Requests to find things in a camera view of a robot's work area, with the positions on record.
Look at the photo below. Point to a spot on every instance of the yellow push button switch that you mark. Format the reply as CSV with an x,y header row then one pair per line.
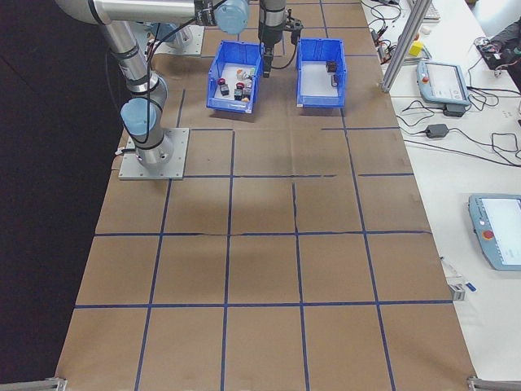
x,y
246,97

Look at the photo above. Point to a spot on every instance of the small black box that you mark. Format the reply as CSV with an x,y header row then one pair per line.
x,y
455,110

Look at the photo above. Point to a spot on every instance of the black frame cover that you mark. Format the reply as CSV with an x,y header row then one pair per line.
x,y
40,163

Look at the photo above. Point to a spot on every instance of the yellow cube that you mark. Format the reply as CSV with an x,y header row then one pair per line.
x,y
416,49

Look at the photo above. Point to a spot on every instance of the red mushroom button black base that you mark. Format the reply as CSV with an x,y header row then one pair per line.
x,y
223,86

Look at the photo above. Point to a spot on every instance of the white keyboard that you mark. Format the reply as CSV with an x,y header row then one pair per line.
x,y
432,10

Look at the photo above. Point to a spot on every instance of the aluminium extrusion post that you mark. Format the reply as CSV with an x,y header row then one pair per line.
x,y
403,45

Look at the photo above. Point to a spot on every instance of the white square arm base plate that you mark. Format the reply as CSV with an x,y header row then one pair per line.
x,y
198,40
179,163

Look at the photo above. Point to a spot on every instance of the white silver selector switch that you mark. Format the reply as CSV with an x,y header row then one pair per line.
x,y
248,83

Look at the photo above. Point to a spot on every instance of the white orange push button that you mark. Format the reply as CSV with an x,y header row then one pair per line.
x,y
240,74

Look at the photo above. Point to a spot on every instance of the small white object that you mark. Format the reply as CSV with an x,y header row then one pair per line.
x,y
425,29

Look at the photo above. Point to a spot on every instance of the blue bin with push buttons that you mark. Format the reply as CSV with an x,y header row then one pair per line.
x,y
230,105

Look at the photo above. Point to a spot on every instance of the aluminium frame corner bar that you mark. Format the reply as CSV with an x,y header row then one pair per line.
x,y
494,383
40,385

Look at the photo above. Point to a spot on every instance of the grey blue teach pendant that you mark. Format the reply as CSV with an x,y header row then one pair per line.
x,y
498,232
441,81

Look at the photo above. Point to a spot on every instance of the small blue item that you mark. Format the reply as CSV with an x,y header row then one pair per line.
x,y
470,286

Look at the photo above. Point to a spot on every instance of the green capped push button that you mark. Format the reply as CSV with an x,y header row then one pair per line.
x,y
250,73

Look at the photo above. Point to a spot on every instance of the red push button switch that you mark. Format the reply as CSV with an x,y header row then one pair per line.
x,y
239,86

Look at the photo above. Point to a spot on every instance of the small dark cylinder part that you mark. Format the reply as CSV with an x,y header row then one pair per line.
x,y
334,80

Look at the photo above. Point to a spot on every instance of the black terminal block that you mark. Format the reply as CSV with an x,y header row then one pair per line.
x,y
331,66

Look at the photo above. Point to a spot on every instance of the dark sleeved person arm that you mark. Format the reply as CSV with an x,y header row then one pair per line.
x,y
509,34

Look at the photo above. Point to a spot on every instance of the black power adapter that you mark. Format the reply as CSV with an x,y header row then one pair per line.
x,y
436,130

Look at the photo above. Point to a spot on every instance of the small metal box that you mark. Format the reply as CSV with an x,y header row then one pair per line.
x,y
458,294

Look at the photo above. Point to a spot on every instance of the blue bin with black parts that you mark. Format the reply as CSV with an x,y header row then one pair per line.
x,y
321,102

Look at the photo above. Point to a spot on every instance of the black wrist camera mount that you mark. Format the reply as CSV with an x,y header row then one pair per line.
x,y
294,26

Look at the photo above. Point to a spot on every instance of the pile of small parts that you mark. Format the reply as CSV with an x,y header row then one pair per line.
x,y
230,73

